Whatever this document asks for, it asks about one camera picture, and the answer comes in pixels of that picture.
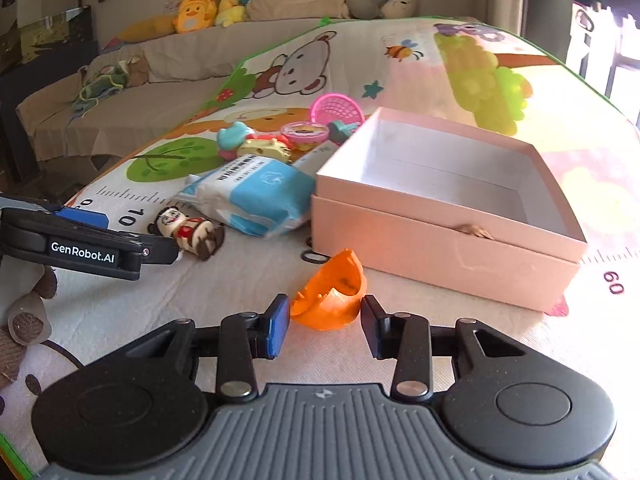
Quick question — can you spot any blue white wet wipes pack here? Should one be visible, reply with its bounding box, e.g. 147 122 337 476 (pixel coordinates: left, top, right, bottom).
176 155 316 238

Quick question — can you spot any yellow cheese keychain toy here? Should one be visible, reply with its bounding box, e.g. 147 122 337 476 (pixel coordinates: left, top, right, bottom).
236 138 292 164

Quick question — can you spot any gloved left hand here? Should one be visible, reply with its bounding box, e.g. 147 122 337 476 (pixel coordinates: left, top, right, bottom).
0 256 58 389

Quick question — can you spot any green cloth on sofa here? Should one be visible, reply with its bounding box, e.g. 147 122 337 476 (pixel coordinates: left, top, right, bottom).
72 62 129 115

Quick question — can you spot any orange plastic bowl toy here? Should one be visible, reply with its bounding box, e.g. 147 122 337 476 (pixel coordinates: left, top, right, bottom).
291 249 368 330

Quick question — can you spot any pink round stamp toy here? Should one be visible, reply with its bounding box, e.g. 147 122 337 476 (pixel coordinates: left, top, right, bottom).
281 122 330 151

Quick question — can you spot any pink cardboard box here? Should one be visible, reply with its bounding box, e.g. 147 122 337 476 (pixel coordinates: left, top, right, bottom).
311 108 587 312

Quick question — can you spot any teal plastic toy tool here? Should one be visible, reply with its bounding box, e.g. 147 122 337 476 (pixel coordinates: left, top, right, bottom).
328 120 360 145

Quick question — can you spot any pink plastic strainer scoop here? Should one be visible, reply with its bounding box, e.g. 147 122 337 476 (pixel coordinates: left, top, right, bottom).
309 93 366 126

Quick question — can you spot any yellow duck plush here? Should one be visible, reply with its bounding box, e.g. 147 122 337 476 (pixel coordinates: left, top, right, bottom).
172 0 217 34

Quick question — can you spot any yellow small plush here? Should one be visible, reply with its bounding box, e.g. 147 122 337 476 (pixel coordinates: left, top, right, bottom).
214 0 247 27

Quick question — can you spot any beige covered sofa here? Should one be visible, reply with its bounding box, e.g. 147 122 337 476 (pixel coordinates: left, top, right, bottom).
16 18 320 162

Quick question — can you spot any cartoon figurine red white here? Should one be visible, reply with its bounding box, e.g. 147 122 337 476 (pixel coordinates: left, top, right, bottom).
148 206 226 261

